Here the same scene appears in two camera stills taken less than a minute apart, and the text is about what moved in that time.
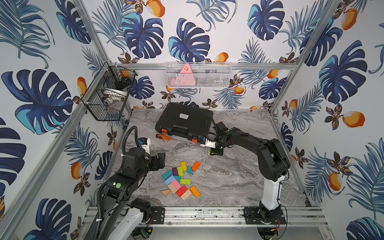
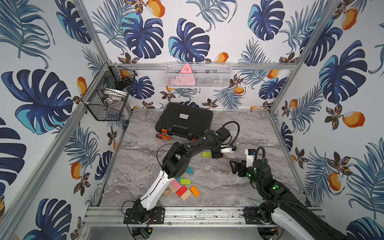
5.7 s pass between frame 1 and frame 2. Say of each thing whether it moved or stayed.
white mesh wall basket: stayed
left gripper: moved
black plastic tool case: stayed
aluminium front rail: stayed
